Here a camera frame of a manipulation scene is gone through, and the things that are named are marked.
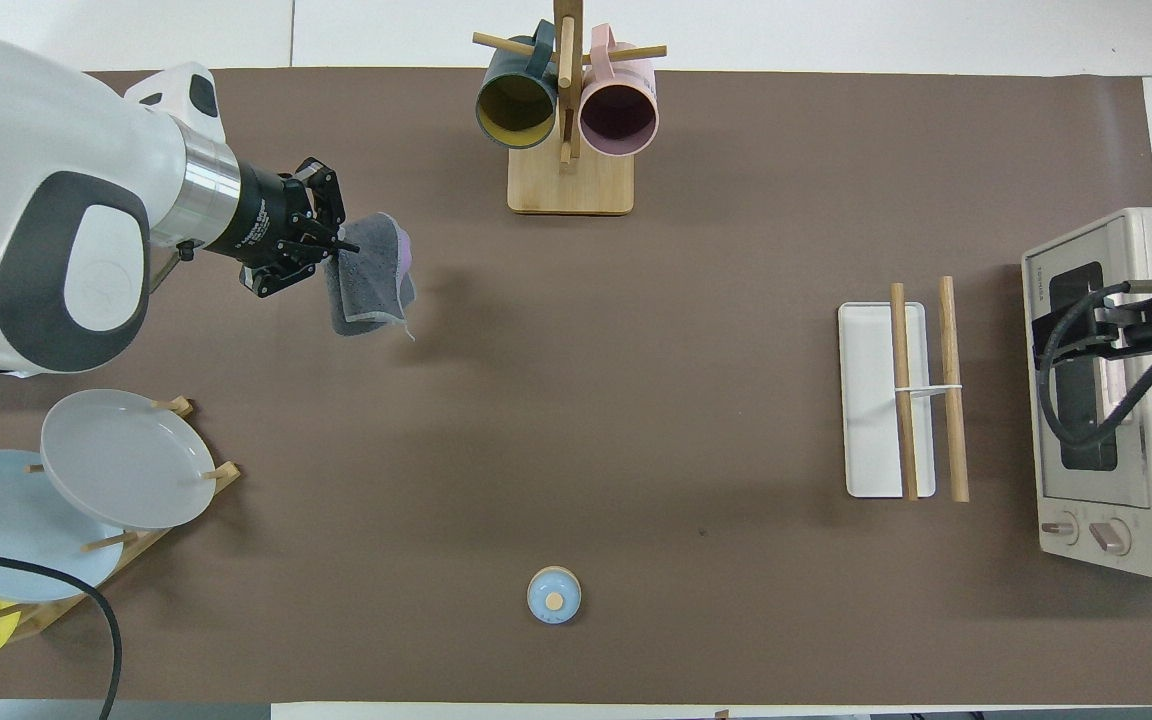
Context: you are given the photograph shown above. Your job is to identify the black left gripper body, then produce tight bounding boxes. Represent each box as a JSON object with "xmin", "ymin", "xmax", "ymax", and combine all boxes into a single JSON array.
[{"xmin": 201, "ymin": 158, "xmax": 323, "ymax": 267}]

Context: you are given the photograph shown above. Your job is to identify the purple and grey towel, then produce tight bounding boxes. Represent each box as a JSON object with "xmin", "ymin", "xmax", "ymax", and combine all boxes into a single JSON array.
[{"xmin": 324, "ymin": 212, "xmax": 417, "ymax": 341}]

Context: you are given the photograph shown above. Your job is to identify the white towel rack wooden bars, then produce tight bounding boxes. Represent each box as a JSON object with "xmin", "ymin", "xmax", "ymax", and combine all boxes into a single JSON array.
[{"xmin": 838, "ymin": 276, "xmax": 970, "ymax": 503}]

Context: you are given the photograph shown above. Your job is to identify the wooden plate rack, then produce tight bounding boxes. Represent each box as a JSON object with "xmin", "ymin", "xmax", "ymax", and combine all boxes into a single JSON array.
[{"xmin": 0, "ymin": 397, "xmax": 242, "ymax": 641}]

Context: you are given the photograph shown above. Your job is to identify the dark teal mug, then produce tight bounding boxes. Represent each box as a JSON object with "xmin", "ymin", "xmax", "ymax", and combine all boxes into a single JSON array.
[{"xmin": 476, "ymin": 20, "xmax": 559, "ymax": 151}]

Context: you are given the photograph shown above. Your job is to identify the grey plate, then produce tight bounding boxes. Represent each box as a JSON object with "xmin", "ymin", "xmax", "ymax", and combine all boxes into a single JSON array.
[{"xmin": 41, "ymin": 388, "xmax": 217, "ymax": 531}]

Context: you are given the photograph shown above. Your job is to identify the wooden mug tree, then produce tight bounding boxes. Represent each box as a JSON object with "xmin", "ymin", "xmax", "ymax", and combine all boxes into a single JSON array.
[{"xmin": 473, "ymin": 0, "xmax": 667, "ymax": 216}]

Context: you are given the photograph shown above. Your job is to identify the pink mug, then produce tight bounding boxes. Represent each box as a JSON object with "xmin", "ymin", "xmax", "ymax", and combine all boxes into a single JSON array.
[{"xmin": 578, "ymin": 25, "xmax": 659, "ymax": 158}]

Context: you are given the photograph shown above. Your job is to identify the brown table mat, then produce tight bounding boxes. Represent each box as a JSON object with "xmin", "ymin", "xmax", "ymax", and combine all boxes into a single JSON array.
[{"xmin": 0, "ymin": 68, "xmax": 1152, "ymax": 706}]

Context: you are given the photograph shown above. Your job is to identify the light blue plate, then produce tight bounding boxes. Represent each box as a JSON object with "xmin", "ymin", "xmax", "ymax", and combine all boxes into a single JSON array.
[{"xmin": 0, "ymin": 450, "xmax": 125, "ymax": 603}]

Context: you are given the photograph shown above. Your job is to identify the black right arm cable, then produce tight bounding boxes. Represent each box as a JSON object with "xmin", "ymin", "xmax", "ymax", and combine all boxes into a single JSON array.
[{"xmin": 1036, "ymin": 283, "xmax": 1152, "ymax": 451}]

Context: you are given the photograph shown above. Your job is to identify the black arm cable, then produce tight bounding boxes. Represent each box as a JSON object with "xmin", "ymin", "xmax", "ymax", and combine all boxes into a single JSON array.
[
  {"xmin": 0, "ymin": 548, "xmax": 125, "ymax": 720},
  {"xmin": 1036, "ymin": 283, "xmax": 1152, "ymax": 451}
]

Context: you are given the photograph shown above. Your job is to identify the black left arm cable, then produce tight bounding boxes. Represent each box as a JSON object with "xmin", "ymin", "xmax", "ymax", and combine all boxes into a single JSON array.
[{"xmin": 0, "ymin": 548, "xmax": 125, "ymax": 720}]

